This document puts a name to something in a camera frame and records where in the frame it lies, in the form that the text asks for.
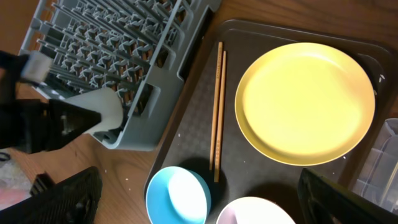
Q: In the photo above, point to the blue bowl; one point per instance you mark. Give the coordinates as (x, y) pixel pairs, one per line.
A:
(177, 195)

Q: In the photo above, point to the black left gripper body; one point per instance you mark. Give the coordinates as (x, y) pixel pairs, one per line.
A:
(24, 123)

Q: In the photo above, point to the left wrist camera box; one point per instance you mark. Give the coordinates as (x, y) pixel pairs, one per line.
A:
(36, 68)

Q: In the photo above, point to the yellow plate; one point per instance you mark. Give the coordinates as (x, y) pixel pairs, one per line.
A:
(304, 104)

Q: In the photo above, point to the grey dish rack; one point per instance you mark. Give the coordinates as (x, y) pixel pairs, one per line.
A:
(139, 49)

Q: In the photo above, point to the right wooden chopstick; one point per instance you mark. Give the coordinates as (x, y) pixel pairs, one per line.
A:
(220, 120)

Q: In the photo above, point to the white cup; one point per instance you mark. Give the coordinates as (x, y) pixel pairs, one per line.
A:
(103, 101)

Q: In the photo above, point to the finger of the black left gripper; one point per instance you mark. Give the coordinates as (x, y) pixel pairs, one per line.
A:
(67, 122)

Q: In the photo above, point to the clear plastic waste bin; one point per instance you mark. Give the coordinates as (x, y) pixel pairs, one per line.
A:
(377, 181)

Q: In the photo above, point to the dark brown serving tray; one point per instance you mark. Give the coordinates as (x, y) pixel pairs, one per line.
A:
(244, 171)

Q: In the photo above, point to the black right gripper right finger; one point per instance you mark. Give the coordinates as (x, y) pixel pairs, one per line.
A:
(323, 201)

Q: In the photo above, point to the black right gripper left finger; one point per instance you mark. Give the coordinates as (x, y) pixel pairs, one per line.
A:
(73, 200)

